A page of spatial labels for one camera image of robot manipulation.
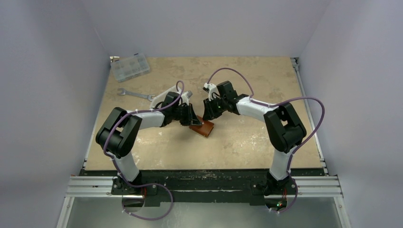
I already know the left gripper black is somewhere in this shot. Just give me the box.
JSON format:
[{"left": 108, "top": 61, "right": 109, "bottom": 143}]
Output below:
[{"left": 172, "top": 104, "right": 201, "bottom": 126}]

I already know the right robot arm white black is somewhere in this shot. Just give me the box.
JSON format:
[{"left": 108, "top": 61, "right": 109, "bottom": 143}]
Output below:
[{"left": 202, "top": 81, "right": 307, "bottom": 196}]

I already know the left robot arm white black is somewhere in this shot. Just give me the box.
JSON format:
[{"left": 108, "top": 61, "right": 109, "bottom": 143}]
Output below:
[{"left": 96, "top": 92, "right": 203, "bottom": 194}]

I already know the white plastic card tray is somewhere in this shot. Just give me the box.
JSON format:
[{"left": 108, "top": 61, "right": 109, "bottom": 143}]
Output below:
[{"left": 149, "top": 84, "right": 191, "bottom": 110}]

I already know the silver open-end wrench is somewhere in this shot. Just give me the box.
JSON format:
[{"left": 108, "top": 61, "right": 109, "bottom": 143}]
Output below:
[{"left": 117, "top": 88, "right": 156, "bottom": 101}]

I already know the clear plastic organizer box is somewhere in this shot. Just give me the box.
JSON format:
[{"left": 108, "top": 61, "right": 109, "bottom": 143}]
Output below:
[{"left": 110, "top": 53, "right": 151, "bottom": 83}]

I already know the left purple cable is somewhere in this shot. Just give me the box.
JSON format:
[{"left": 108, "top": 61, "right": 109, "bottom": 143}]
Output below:
[{"left": 103, "top": 80, "right": 185, "bottom": 221}]

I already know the purple cable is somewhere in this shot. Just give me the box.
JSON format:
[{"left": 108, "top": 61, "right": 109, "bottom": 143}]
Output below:
[
  {"left": 103, "top": 80, "right": 185, "bottom": 221},
  {"left": 206, "top": 67, "right": 326, "bottom": 215}
]

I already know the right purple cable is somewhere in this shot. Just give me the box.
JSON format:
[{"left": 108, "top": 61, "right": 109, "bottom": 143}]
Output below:
[{"left": 206, "top": 67, "right": 326, "bottom": 215}]

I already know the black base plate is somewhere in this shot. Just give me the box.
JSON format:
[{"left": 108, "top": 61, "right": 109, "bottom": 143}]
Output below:
[{"left": 79, "top": 168, "right": 325, "bottom": 208}]

